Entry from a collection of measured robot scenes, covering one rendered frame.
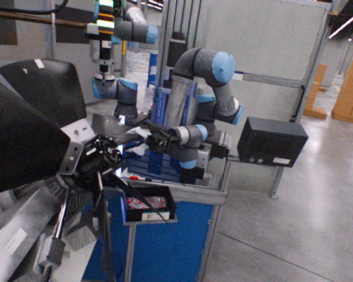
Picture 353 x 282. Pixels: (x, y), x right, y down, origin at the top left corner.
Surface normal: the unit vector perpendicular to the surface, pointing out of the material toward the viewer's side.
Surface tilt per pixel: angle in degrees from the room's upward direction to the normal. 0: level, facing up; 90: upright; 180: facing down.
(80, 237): 84
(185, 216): 90
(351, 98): 90
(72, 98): 41
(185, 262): 90
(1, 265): 50
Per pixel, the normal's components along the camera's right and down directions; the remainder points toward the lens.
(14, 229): 0.85, -0.49
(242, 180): 0.00, 0.37
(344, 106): -0.44, 0.28
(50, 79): 0.52, -0.44
